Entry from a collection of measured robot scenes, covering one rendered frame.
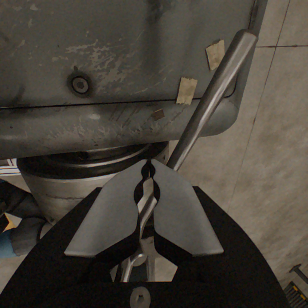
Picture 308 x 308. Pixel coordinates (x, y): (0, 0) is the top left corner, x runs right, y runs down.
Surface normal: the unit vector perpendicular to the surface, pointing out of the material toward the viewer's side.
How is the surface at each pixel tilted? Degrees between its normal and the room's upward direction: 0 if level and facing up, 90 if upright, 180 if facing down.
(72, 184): 12
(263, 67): 0
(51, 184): 24
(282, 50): 0
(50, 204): 31
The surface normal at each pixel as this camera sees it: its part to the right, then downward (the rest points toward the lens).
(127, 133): 0.22, 0.80
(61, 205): -0.18, 0.47
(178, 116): 0.24, 0.62
